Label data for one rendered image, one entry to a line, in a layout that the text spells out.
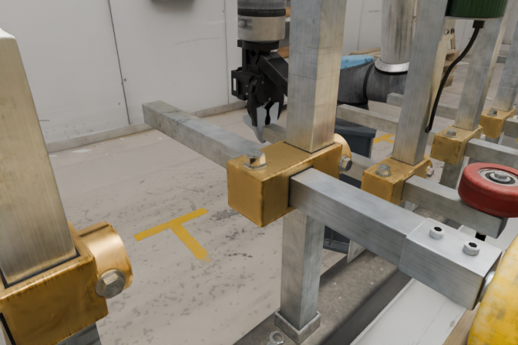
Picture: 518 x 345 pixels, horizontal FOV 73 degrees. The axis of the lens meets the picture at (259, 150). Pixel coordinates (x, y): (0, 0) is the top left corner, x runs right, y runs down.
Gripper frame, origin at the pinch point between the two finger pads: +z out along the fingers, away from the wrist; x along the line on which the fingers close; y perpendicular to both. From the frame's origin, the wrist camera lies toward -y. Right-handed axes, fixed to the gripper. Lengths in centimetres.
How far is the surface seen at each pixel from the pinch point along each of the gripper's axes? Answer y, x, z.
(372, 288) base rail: -32.7, 7.4, 11.6
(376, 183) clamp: -28.7, 4.6, -4.2
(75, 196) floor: 151, 12, 87
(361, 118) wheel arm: -8.0, -23.6, -1.2
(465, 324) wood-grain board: -47, 24, -9
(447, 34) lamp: -30.3, -3.5, -24.5
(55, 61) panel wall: 231, -11, 24
